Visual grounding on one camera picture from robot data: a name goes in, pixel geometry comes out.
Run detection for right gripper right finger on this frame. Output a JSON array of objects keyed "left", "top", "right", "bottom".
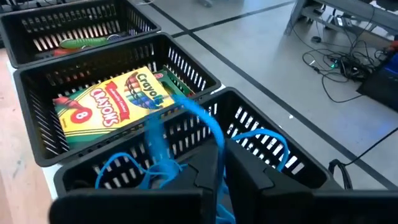
[{"left": 224, "top": 139, "right": 398, "bottom": 224}]

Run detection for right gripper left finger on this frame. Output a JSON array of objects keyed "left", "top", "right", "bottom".
[{"left": 49, "top": 139, "right": 220, "bottom": 224}]

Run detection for yellow green Crayola crayon box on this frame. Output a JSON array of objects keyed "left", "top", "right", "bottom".
[
  {"left": 154, "top": 68, "right": 196, "bottom": 98},
  {"left": 52, "top": 66, "right": 175, "bottom": 149}
]

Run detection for black plastic mesh basket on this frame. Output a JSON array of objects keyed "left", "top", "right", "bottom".
[
  {"left": 53, "top": 86, "right": 343, "bottom": 198},
  {"left": 14, "top": 32, "right": 222, "bottom": 168},
  {"left": 0, "top": 0, "right": 162, "bottom": 68}
]

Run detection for black looped floor cable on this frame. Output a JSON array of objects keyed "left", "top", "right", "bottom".
[{"left": 328, "top": 126, "right": 398, "bottom": 191}]

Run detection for tangled black floor cables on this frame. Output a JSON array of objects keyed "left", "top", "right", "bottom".
[{"left": 290, "top": 6, "right": 391, "bottom": 104}]

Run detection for wooden desk grey frame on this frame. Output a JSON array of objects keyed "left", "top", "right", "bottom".
[{"left": 284, "top": 0, "right": 398, "bottom": 43}]

